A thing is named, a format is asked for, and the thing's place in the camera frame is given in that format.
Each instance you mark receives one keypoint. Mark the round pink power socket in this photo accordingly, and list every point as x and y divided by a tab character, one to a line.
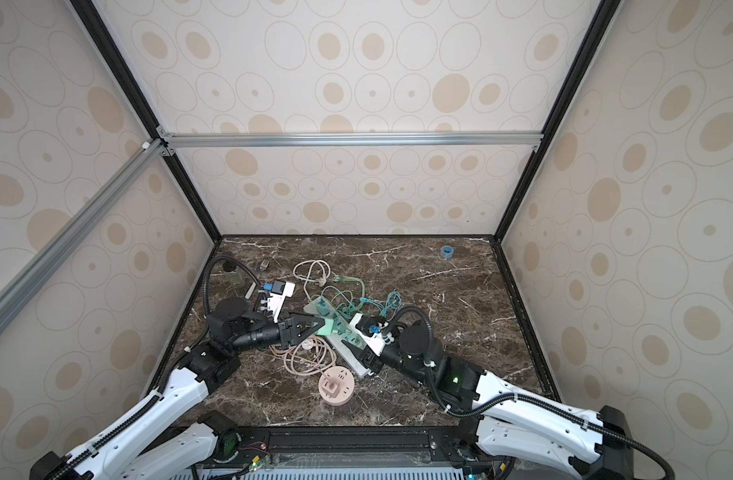
347	390

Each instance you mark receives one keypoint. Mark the glass spice jar black lid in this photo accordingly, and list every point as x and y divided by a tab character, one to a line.
233	274

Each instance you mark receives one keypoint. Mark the aluminium frame left bar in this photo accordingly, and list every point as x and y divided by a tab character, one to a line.
16	295

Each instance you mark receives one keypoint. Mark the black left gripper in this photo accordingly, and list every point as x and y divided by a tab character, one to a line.
291	336

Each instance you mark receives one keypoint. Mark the blue tape roll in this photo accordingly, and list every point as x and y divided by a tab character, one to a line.
447	252

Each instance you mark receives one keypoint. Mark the teal charger plug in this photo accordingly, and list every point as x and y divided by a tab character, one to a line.
323	308

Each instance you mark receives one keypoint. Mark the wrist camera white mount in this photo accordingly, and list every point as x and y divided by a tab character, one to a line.
373	330
273	296

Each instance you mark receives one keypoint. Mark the pink charger plug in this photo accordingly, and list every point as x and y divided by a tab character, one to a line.
333	384

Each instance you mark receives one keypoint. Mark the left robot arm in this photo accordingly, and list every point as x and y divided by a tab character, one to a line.
233	326

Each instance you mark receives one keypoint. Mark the green charger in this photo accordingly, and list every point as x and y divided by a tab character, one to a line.
331	327

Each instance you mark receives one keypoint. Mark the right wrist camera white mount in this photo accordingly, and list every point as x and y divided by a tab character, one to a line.
373	330

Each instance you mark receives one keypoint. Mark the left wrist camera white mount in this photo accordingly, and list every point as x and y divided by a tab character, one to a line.
273	296

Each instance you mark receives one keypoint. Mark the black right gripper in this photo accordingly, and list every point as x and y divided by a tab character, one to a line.
371	362

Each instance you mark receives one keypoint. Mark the aluminium frame crossbar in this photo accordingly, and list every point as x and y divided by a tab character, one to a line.
341	140

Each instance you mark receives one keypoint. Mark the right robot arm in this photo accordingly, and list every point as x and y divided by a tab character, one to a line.
508	420

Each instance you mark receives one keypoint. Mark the white colourful power strip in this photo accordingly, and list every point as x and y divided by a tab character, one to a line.
338	342

